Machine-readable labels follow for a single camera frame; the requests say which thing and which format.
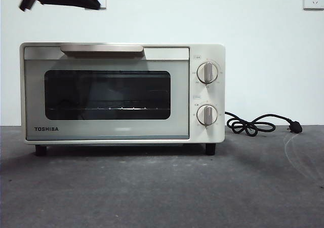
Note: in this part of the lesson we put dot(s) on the cream oven knob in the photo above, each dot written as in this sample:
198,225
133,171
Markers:
207,72
207,114

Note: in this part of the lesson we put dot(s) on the cream Toshiba toaster oven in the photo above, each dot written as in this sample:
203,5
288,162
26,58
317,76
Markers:
207,50

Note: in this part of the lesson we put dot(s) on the black oven foot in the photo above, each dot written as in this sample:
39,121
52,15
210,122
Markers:
210,149
41,150

